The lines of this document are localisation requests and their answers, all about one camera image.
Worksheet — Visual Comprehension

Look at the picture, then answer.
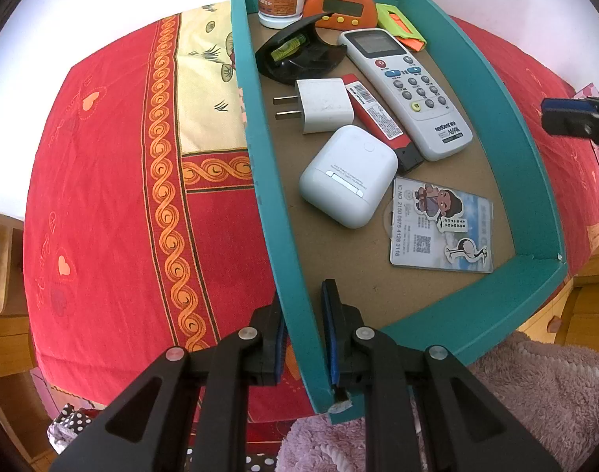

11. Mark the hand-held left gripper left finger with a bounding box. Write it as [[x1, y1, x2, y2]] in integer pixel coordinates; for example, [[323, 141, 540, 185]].
[[48, 304, 287, 472]]

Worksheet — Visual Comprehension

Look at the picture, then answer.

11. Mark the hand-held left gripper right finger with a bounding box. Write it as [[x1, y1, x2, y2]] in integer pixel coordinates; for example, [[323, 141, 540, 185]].
[[320, 279, 562, 472]]

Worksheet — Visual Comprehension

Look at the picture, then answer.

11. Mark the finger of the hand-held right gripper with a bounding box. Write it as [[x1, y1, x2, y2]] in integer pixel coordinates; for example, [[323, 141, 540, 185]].
[[540, 97, 599, 148]]

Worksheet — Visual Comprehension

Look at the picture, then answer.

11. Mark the teal cardboard box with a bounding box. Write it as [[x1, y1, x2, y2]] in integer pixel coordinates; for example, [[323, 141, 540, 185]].
[[230, 0, 570, 424]]

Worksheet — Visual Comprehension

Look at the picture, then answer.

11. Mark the cartoon card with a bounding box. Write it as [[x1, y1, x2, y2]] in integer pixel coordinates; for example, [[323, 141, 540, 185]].
[[382, 176, 494, 273]]

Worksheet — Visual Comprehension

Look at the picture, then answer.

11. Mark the white remote control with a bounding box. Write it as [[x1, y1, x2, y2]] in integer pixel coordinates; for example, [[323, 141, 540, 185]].
[[337, 29, 474, 162]]

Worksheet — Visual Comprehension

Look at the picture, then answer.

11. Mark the white earbuds case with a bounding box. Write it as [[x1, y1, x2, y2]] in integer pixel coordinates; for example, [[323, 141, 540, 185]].
[[299, 125, 399, 229]]

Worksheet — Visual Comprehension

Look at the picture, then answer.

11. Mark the green orange utility knife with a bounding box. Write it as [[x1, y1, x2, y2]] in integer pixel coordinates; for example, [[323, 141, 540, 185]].
[[376, 3, 428, 53]]

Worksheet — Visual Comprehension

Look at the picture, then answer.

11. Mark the white charger plug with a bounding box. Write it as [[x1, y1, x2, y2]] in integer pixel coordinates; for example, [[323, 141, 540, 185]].
[[272, 77, 355, 136]]

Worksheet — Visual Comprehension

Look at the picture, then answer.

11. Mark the black case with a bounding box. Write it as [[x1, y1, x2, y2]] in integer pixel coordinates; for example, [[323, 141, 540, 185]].
[[255, 15, 349, 84]]

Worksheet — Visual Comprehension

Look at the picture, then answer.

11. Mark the white lidded jar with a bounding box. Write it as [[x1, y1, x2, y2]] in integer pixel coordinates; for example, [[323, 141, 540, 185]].
[[256, 0, 307, 29]]

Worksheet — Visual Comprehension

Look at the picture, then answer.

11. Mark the wooden drawer cabinet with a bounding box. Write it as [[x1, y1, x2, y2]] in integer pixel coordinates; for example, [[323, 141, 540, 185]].
[[516, 236, 599, 355]]

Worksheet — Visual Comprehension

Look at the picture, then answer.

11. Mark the pink fuzzy rug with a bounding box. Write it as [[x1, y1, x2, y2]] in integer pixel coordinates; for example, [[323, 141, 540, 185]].
[[277, 329, 599, 472]]

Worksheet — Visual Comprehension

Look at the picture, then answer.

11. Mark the black white dotted cloth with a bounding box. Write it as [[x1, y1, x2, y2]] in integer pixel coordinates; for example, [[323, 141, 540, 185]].
[[46, 402, 280, 472]]

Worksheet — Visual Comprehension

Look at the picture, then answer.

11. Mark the red patterned cloth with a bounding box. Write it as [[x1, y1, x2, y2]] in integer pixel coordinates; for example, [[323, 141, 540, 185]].
[[23, 0, 599, 424]]

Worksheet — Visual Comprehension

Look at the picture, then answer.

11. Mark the wooden shelf unit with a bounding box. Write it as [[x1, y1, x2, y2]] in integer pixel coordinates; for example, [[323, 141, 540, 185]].
[[0, 206, 52, 458]]

